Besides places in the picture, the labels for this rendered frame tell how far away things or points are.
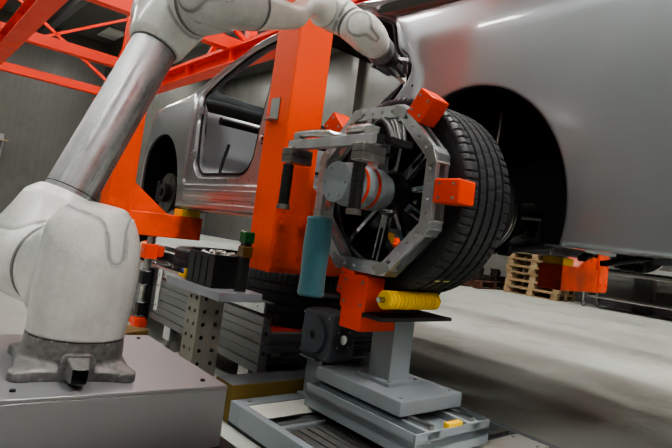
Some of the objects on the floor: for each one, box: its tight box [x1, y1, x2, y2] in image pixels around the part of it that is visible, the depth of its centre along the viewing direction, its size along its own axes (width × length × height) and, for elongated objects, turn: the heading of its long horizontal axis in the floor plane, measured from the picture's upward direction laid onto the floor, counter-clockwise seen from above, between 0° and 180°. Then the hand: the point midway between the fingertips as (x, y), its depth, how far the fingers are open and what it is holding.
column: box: [179, 291, 224, 377], centre depth 198 cm, size 10×10×42 cm
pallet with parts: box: [460, 266, 506, 290], centre depth 1117 cm, size 93×134×48 cm
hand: (401, 76), depth 187 cm, fingers closed
